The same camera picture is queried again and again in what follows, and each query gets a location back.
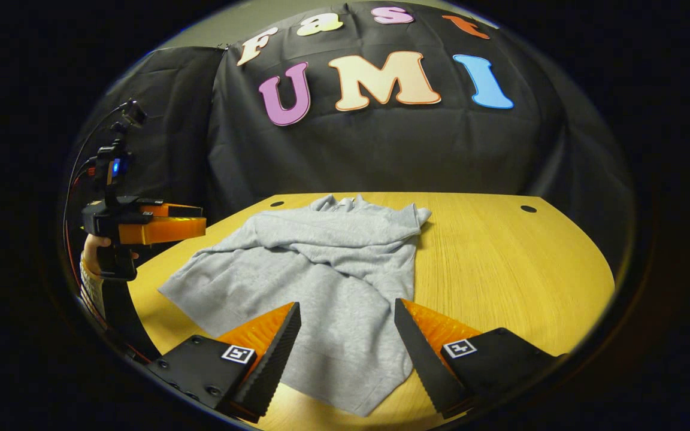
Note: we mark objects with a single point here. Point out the grey sweatshirt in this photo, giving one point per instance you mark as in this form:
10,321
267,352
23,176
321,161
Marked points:
333,281

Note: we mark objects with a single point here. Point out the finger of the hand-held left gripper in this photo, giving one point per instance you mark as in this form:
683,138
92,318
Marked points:
177,209
165,230

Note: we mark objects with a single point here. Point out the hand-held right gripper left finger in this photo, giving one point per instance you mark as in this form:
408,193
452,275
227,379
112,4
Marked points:
273,359

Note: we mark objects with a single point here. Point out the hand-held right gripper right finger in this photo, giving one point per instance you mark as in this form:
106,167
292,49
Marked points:
423,359

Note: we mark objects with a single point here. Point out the black backdrop cloth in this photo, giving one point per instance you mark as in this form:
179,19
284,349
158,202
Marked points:
381,149

